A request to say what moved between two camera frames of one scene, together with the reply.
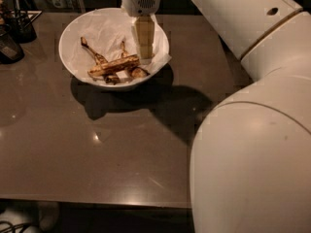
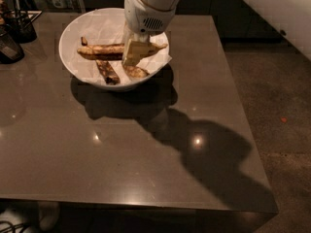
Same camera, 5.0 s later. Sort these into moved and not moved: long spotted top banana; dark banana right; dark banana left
Moved: long spotted top banana
Not moved: dark banana left; dark banana right
